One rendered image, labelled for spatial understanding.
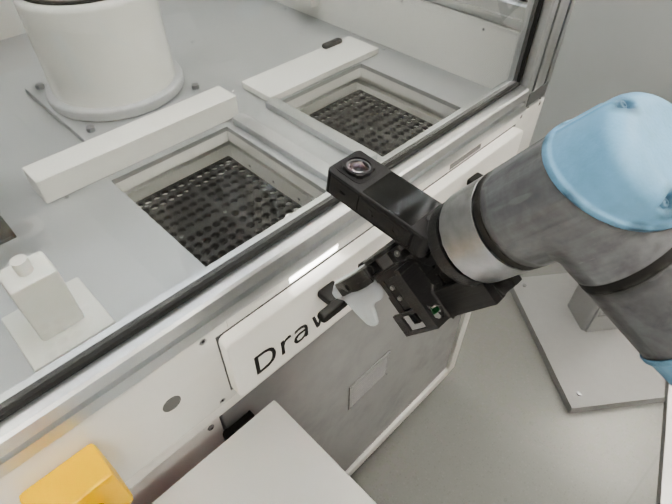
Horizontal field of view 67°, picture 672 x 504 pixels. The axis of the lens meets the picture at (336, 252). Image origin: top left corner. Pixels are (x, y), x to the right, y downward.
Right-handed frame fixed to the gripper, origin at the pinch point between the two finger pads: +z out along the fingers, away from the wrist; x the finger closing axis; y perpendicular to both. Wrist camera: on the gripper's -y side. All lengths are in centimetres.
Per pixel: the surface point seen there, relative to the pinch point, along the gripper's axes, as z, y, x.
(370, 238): 5.3, -1.9, 8.8
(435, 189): 5.5, -2.0, 22.9
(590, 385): 62, 74, 80
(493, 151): 5.2, -1.5, 37.0
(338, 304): 4.4, 2.2, -0.9
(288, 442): 15.3, 13.2, -12.5
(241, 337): 5.1, -1.4, -12.4
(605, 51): 46, -5, 161
